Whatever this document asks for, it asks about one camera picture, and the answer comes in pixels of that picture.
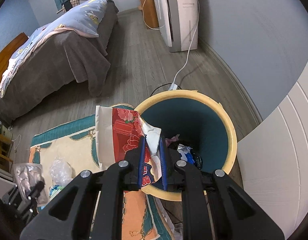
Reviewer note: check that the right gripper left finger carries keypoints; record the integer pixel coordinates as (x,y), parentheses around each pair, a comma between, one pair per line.
(91,205)

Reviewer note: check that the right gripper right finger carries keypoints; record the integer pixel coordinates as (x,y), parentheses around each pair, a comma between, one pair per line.
(214,206)

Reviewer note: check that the silver foil package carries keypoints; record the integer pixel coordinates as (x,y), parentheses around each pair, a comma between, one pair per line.
(28,176)

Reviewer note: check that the clear plastic bag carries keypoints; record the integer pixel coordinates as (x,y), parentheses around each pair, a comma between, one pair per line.
(60,172)

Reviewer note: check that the blue snack bag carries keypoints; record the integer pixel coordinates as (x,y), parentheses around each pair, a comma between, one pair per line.
(187,154)

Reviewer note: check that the red white paper bag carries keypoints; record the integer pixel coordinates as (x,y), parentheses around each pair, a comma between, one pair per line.
(120,130)

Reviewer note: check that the pink plastic wrapper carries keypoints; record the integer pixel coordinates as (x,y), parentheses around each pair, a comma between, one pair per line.
(169,141)

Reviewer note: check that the teal yellow-rimmed trash bin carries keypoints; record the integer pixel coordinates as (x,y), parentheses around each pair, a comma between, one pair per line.
(201,123)

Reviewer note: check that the teal patterned floor mat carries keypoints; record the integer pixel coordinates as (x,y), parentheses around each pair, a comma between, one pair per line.
(144,217)

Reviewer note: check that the wooden chair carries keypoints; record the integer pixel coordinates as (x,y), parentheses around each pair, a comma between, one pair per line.
(5,147)

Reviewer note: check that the wooden headboard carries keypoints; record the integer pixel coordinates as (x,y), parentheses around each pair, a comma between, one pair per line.
(5,55)

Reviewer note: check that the bed with brown cover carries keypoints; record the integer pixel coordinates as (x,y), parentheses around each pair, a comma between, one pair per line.
(63,58)

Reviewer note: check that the light blue quilt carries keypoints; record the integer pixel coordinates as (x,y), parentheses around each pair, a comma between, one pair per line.
(83,19)

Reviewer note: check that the wooden side cabinet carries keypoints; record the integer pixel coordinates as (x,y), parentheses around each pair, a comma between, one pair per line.
(149,14)

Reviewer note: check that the white air purifier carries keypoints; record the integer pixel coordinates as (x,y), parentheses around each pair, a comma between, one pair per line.
(178,23)

